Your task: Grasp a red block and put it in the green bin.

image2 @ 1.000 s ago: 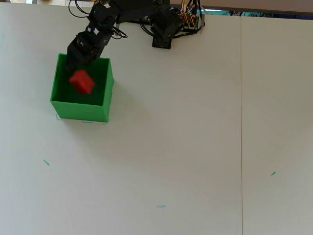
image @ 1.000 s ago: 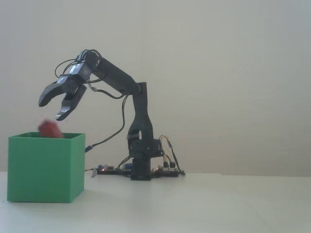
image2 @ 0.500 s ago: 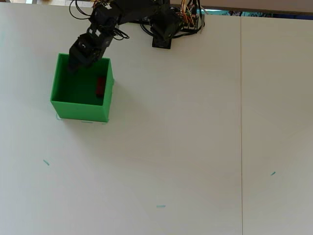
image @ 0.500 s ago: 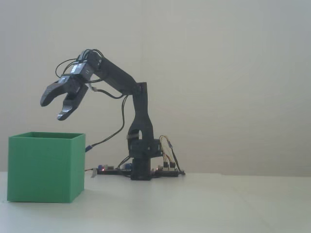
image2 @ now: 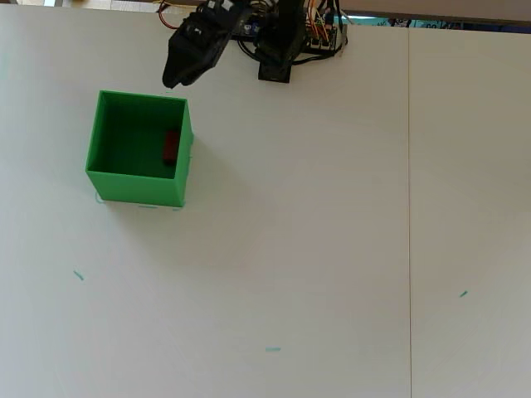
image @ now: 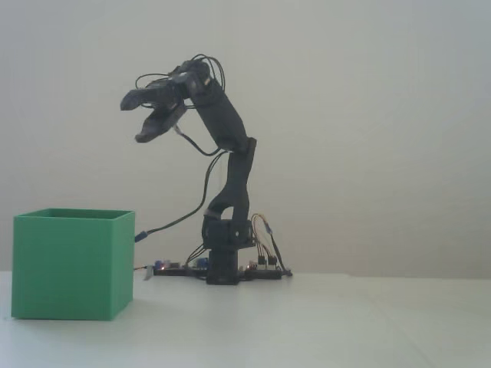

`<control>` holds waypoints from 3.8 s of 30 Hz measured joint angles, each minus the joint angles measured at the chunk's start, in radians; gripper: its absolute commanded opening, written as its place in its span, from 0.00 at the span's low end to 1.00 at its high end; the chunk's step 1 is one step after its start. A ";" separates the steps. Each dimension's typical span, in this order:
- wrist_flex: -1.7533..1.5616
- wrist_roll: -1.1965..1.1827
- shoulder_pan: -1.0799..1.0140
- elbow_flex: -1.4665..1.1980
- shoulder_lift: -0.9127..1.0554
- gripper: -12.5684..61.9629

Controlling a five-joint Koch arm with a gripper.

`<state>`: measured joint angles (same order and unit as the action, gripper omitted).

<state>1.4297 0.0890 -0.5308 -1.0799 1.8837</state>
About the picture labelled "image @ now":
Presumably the black gripper with servos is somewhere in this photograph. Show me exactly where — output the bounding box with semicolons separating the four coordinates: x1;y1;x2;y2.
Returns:
120;60;213;145

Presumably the green square plastic bin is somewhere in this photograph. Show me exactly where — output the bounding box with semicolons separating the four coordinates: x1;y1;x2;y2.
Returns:
11;208;137;321

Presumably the blue controller circuit board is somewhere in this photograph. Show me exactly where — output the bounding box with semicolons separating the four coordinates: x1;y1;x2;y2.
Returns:
153;259;210;278

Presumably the motor driver board with connectors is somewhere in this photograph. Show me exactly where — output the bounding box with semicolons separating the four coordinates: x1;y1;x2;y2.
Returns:
239;260;293;280

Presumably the coloured jumper wire bundle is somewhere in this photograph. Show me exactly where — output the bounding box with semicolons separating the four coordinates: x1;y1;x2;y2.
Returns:
251;213;284;270

